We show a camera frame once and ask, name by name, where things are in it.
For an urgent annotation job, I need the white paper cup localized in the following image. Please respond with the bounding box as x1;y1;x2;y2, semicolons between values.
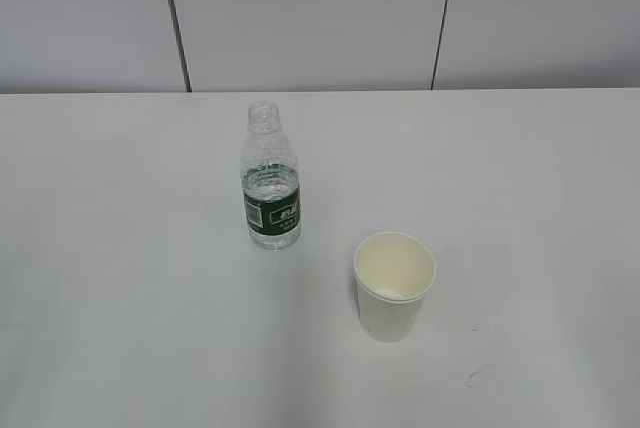
353;232;436;343

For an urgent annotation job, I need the clear water bottle green label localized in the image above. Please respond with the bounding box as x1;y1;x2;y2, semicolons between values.
240;101;301;250

